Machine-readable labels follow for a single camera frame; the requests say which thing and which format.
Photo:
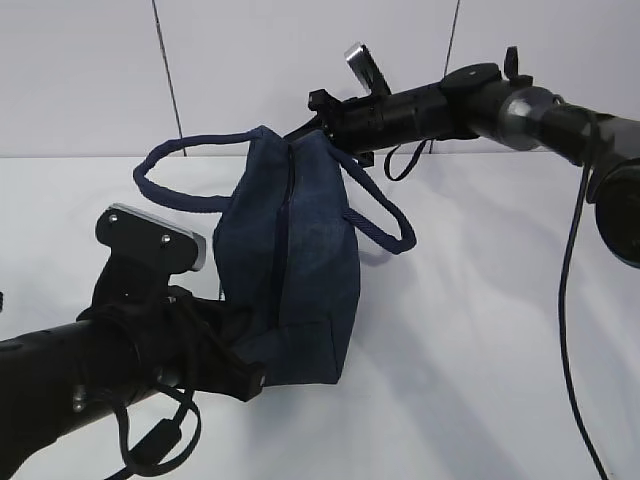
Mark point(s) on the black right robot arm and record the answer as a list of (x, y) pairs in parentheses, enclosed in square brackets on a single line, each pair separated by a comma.
[(505, 106)]

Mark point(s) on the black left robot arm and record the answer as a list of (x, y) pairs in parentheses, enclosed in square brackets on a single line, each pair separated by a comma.
[(56, 381)]

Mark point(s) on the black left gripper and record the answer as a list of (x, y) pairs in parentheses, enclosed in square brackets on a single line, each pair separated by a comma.
[(185, 341)]

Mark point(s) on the dark blue lunch bag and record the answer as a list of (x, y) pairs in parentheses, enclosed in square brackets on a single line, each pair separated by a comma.
[(286, 246)]

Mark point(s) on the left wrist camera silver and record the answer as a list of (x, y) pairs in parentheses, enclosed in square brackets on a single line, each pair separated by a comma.
[(145, 251)]

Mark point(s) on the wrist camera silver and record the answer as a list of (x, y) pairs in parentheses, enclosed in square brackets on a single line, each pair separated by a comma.
[(362, 64), (145, 251)]

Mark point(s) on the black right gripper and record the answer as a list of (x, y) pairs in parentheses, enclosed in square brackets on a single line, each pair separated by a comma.
[(342, 121)]

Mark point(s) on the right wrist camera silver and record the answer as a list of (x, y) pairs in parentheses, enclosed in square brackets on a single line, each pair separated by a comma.
[(362, 64)]

